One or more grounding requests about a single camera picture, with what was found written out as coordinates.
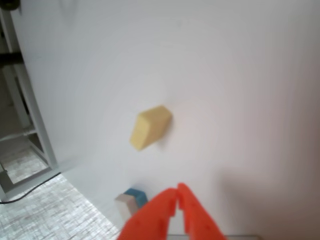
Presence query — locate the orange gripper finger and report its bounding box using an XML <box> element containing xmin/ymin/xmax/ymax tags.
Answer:
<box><xmin>177</xmin><ymin>182</ymin><xmax>227</xmax><ymax>240</ymax></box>

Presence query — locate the orange gripper finger with sticker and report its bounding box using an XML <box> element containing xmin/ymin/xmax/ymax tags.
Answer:
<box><xmin>119</xmin><ymin>187</ymin><xmax>179</xmax><ymax>240</ymax></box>

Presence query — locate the blue foam cuboid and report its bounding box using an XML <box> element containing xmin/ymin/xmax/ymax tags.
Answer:
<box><xmin>124</xmin><ymin>188</ymin><xmax>148</xmax><ymax>209</ymax></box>

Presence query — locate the white foam cuboid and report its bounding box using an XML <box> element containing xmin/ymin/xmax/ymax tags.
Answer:
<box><xmin>114</xmin><ymin>193</ymin><xmax>138</xmax><ymax>222</ymax></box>

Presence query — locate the yellow foam cuboid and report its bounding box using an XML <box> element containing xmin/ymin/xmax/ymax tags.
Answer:
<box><xmin>129</xmin><ymin>104</ymin><xmax>173</xmax><ymax>152</ymax></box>

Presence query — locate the thin black cable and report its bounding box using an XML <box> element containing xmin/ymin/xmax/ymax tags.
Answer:
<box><xmin>0</xmin><ymin>171</ymin><xmax>61</xmax><ymax>205</ymax></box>

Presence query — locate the white metal frame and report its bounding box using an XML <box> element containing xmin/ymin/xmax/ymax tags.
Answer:
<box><xmin>0</xmin><ymin>9</ymin><xmax>60</xmax><ymax>201</ymax></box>

